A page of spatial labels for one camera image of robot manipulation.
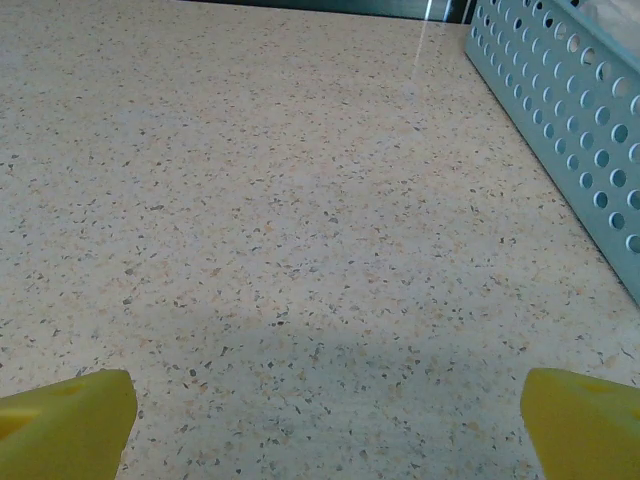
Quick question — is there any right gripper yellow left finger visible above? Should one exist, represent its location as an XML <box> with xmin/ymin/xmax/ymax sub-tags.
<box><xmin>0</xmin><ymin>369</ymin><xmax>138</xmax><ymax>480</ymax></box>

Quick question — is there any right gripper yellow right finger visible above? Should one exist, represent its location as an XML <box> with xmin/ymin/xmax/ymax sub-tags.
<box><xmin>520</xmin><ymin>367</ymin><xmax>640</xmax><ymax>480</ymax></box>

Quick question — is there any pale perforated plastic basket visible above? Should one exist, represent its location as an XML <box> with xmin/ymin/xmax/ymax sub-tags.
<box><xmin>464</xmin><ymin>0</ymin><xmax>640</xmax><ymax>307</ymax></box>

